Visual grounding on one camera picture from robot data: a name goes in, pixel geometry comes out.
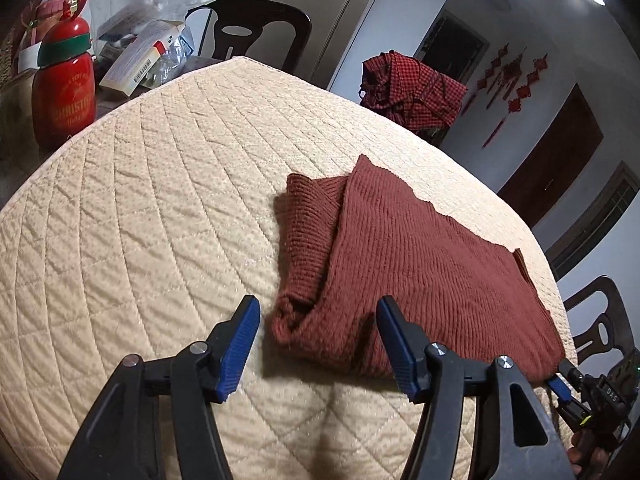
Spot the red reindeer bottle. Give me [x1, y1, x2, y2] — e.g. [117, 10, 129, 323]
[31, 0, 97, 150]

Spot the beige quilted mat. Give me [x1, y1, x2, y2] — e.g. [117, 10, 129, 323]
[0, 56, 576, 480]

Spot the dark brown door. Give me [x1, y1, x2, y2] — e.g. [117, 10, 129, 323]
[497, 84, 605, 228]

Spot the dark wooden chair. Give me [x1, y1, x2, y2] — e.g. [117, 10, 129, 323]
[562, 275, 633, 368]
[186, 0, 312, 75]

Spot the dark framed window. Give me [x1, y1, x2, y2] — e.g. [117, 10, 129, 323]
[545, 160, 640, 281]

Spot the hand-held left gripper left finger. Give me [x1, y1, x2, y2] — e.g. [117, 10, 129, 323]
[70, 294, 262, 480]

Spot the grey refrigerator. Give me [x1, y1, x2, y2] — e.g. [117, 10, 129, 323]
[220, 0, 463, 91]

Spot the red checked shirt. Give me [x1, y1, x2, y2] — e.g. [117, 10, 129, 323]
[360, 50, 468, 133]

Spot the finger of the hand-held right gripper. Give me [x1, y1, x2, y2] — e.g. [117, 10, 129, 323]
[556, 358, 590, 392]
[545, 375, 591, 431]

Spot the person's right hand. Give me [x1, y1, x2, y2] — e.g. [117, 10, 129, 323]
[569, 432, 601, 480]

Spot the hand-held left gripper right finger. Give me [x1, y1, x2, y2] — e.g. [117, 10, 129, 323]
[376, 295, 576, 480]

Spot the white cardboard box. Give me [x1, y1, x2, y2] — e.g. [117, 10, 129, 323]
[99, 20, 185, 97]

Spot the long red knot ornament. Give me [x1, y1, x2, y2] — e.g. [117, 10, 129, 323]
[482, 56, 551, 150]

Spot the brown knit sweater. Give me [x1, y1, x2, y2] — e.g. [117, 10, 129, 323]
[270, 154, 566, 381]

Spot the short red knot ornament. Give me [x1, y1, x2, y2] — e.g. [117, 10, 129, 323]
[460, 42, 511, 116]

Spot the wide red knot ornament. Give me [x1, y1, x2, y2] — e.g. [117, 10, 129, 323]
[492, 52, 527, 107]

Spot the dark doorway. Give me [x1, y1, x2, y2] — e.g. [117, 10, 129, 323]
[414, 10, 490, 68]

